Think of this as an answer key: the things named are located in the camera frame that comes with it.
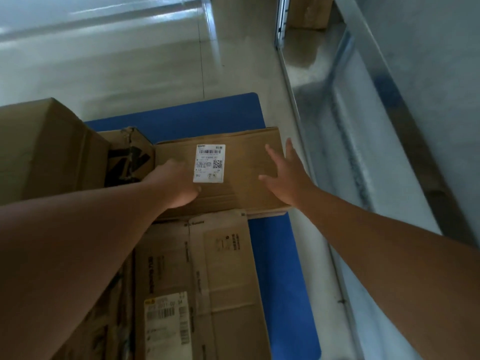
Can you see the person's right hand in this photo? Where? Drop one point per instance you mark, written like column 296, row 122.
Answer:
column 290, row 179

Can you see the person's left hand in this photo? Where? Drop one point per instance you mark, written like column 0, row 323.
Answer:
column 172, row 183

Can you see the person's left thumb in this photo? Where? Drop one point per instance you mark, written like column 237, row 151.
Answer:
column 191, row 195

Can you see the person's right thumb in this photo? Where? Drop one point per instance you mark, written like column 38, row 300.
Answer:
column 267, row 179

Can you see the person's right middle finger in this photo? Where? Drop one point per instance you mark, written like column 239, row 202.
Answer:
column 290, row 149

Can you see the white-labelled cardboard box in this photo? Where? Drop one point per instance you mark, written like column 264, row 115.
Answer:
column 243, row 164

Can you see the person's right forearm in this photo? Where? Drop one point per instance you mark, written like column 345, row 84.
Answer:
column 393, row 266

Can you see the person's left forearm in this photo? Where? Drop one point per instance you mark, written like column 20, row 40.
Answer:
column 75, row 251

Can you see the metal shelf rack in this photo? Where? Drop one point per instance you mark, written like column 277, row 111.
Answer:
column 356, row 138

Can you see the black-printed cardboard box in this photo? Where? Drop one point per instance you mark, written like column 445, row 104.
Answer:
column 127, row 157

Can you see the long taped cardboard box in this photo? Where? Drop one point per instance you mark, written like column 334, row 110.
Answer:
column 221, row 281

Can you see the blue platform cart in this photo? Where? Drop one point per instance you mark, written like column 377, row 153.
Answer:
column 285, row 277

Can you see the small brown cardboard box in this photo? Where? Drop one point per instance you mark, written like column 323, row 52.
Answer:
column 309, row 11

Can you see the large plain cardboard box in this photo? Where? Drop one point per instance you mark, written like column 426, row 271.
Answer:
column 45, row 149

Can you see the worn dark-printed cardboard box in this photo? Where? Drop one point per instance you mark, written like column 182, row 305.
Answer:
column 101, row 326

